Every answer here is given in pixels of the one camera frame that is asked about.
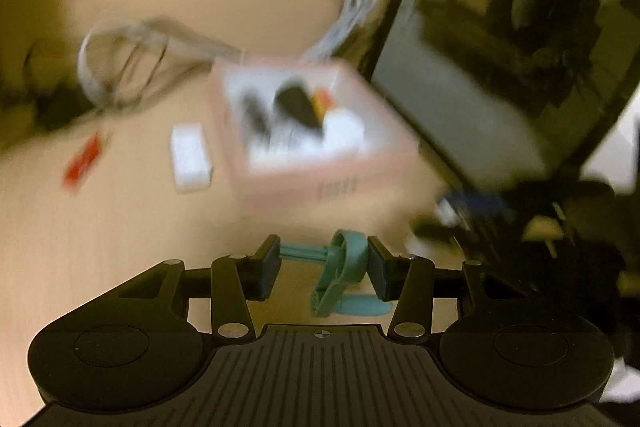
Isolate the clear wrapper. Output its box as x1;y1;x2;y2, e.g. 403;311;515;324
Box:
239;87;321;158

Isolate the small red packet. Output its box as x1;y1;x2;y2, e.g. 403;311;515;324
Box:
62;131;113;192

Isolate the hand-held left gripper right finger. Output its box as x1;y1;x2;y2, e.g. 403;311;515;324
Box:
366;234;526;344

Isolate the white rectangular box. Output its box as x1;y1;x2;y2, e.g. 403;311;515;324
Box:
170;123;215;194

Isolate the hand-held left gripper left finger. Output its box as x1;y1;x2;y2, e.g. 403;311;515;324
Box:
117;234;285;344

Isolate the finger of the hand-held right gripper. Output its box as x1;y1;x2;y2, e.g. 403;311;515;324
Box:
410;189;516;254

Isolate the white cable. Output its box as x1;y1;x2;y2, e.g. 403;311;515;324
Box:
77;0;381;108

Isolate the black computer monitor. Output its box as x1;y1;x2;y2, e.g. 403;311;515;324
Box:
370;0;640;198

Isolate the black oblong object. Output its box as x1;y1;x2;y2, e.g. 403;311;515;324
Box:
272;79;326;134

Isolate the teal plastic clamp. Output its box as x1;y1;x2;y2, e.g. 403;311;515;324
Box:
280;229;393;319

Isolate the white round jar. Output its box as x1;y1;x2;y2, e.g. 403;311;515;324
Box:
320;109;371;156

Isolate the pink cardboard box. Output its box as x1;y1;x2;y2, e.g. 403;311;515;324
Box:
207;59;421;208

